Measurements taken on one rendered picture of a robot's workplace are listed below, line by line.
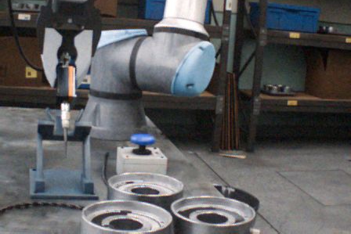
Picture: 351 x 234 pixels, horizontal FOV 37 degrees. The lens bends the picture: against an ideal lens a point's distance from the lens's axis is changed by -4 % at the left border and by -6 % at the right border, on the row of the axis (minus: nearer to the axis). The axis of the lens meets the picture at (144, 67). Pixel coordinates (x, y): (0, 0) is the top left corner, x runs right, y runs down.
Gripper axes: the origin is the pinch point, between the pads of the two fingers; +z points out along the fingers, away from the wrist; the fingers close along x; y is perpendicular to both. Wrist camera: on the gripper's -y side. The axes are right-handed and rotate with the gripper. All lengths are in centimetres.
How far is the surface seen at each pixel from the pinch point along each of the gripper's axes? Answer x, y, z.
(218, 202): -19.3, -17.9, 11.7
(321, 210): -166, 178, 108
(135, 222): -7.5, -22.2, 12.3
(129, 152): -11.4, 3.7, 12.1
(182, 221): -12.4, -24.7, 11.0
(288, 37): -198, 318, 22
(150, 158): -14.1, 0.1, 11.9
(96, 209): -3.1, -19.7, 11.7
